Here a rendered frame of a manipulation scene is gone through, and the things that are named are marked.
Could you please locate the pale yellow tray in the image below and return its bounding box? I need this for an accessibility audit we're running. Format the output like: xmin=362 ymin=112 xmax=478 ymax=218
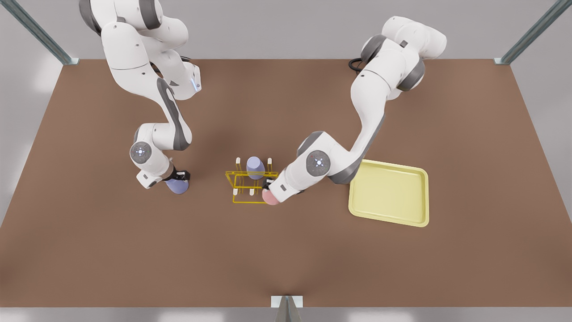
xmin=348 ymin=159 xmax=429 ymax=228

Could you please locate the yellow wire cup rack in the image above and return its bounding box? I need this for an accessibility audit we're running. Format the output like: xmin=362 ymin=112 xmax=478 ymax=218
xmin=225 ymin=157 xmax=279 ymax=204

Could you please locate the lavender blue cup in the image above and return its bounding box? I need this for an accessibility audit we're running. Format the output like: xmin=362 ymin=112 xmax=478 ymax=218
xmin=165 ymin=178 xmax=189 ymax=195
xmin=246 ymin=156 xmax=265 ymax=180

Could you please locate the silver frame post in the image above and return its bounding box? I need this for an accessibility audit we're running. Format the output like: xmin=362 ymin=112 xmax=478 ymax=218
xmin=494 ymin=0 xmax=572 ymax=65
xmin=0 ymin=0 xmax=80 ymax=66
xmin=271 ymin=295 xmax=303 ymax=322

